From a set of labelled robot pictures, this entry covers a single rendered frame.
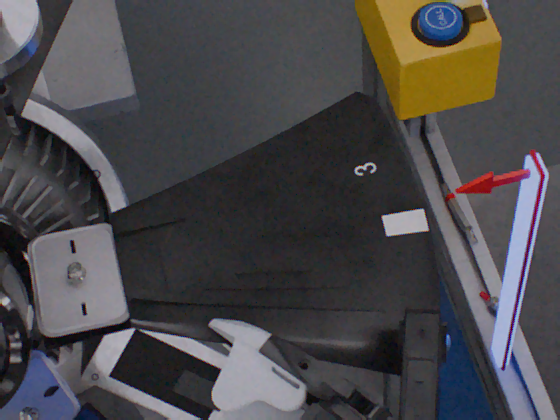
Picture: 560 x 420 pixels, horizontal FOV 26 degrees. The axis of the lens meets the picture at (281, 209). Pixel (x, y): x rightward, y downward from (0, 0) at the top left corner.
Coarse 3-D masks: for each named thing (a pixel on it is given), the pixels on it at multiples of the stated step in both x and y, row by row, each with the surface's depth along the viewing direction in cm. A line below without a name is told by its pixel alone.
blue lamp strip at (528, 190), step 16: (528, 160) 90; (528, 192) 92; (528, 208) 93; (528, 224) 95; (512, 240) 100; (512, 256) 101; (512, 272) 102; (512, 288) 104; (512, 304) 106; (496, 336) 114; (496, 352) 115
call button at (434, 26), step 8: (424, 8) 113; (432, 8) 113; (440, 8) 113; (448, 8) 113; (456, 8) 113; (424, 16) 113; (432, 16) 113; (440, 16) 112; (448, 16) 112; (456, 16) 112; (424, 24) 112; (432, 24) 112; (440, 24) 112; (448, 24) 112; (456, 24) 112; (424, 32) 112; (432, 32) 112; (440, 32) 111; (448, 32) 111; (456, 32) 112; (440, 40) 112
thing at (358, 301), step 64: (320, 128) 92; (384, 128) 92; (192, 192) 91; (256, 192) 90; (320, 192) 90; (384, 192) 90; (128, 256) 87; (192, 256) 87; (256, 256) 87; (320, 256) 87; (384, 256) 88; (192, 320) 85; (256, 320) 85; (320, 320) 86; (384, 320) 87
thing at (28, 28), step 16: (0, 0) 65; (16, 0) 65; (32, 0) 65; (16, 16) 64; (32, 16) 64; (0, 32) 64; (16, 32) 63; (32, 32) 64; (0, 48) 63; (16, 48) 63; (32, 48) 64; (0, 64) 63; (16, 64) 63
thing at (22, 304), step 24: (0, 216) 90; (0, 240) 90; (24, 240) 90; (0, 264) 84; (24, 264) 91; (0, 288) 80; (24, 288) 85; (0, 312) 80; (24, 312) 82; (0, 336) 82; (24, 336) 81; (0, 360) 82; (24, 360) 81; (0, 384) 82; (0, 408) 82
